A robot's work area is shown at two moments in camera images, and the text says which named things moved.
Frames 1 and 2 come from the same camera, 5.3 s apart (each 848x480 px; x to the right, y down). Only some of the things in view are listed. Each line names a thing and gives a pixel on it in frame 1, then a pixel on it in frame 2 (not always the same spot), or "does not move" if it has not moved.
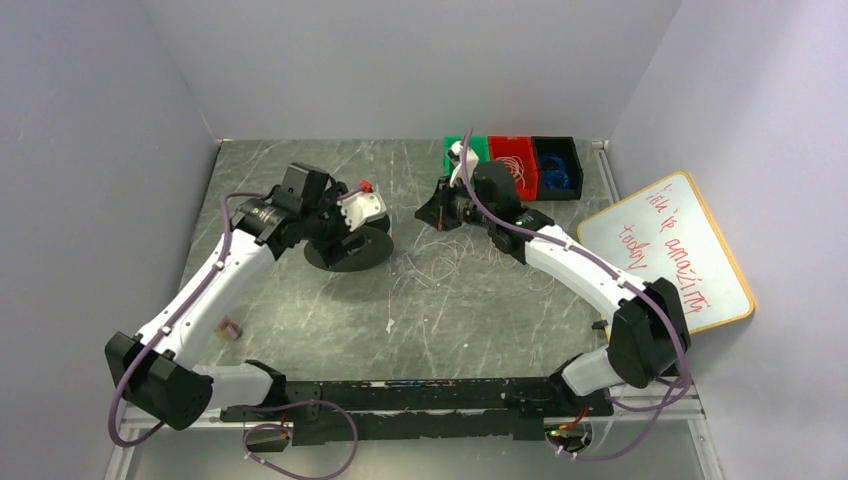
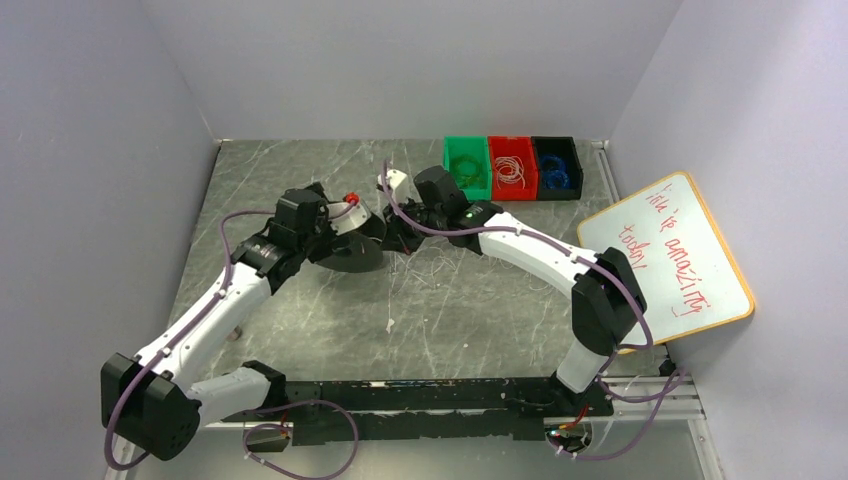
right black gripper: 437,207 to 400,225
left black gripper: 337,216 does not move
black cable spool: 367,247 does not move
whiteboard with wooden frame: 665,231 does not move
